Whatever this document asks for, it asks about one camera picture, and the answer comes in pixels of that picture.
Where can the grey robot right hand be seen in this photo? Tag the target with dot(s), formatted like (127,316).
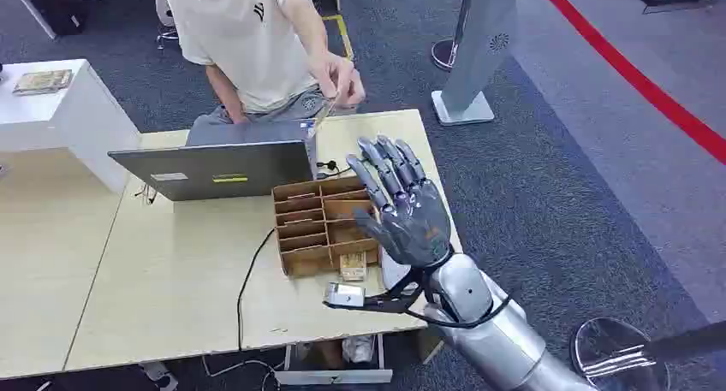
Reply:
(414,224)

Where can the person's left hand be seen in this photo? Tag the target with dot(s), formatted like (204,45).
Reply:
(343,82)

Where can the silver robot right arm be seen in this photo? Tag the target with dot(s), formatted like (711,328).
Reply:
(505,343)

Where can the white flat device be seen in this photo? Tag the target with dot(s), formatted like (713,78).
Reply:
(392,272)

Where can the patterned card stack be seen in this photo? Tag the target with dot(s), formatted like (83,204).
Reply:
(353,266)

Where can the black charger plug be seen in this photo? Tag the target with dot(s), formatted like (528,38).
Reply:
(328,165)

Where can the person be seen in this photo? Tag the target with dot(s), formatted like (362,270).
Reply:
(249,48)

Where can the round dark stanchion base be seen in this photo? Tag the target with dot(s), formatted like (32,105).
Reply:
(441,54)

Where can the wooden card box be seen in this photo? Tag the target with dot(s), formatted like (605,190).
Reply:
(306,229)

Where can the white bag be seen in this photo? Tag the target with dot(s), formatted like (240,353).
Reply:
(357,349)

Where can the grey kiosk stand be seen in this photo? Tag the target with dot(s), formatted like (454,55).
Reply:
(482,42)

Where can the grey laptop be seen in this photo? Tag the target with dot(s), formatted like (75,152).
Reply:
(227,170)

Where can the white under-desk tray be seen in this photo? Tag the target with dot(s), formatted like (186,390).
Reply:
(334,375)

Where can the office chair base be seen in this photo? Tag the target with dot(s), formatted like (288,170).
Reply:
(165,34)

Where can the chrome stanchion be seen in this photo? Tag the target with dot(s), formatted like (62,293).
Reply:
(612,351)

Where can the white cabinet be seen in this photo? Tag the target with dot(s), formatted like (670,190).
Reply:
(68,122)

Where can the black case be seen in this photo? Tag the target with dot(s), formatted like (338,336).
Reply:
(57,6)

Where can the white power strip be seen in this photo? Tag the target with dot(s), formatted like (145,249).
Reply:
(159,375)

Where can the pale wooden side desk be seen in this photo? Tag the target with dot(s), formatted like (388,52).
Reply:
(45,264)

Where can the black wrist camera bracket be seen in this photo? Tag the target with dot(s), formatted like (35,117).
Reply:
(391,302)

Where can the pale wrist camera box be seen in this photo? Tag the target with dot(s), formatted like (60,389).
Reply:
(344,295)

